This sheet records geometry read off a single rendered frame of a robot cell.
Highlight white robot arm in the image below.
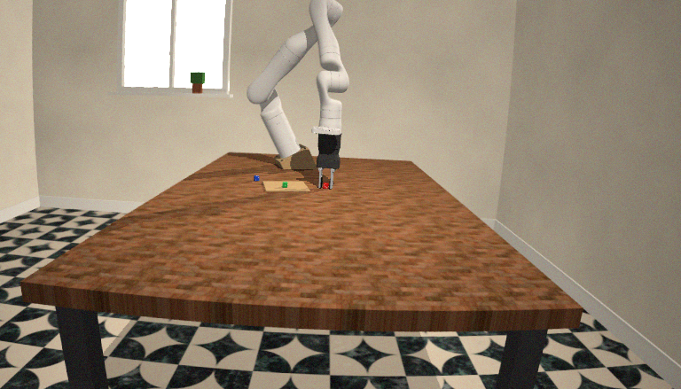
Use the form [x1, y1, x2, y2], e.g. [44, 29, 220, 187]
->
[247, 0, 349, 158]

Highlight tan square mat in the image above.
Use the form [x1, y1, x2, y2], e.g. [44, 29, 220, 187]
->
[262, 181, 310, 191]

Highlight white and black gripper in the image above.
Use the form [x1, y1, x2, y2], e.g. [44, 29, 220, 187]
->
[312, 118, 342, 189]

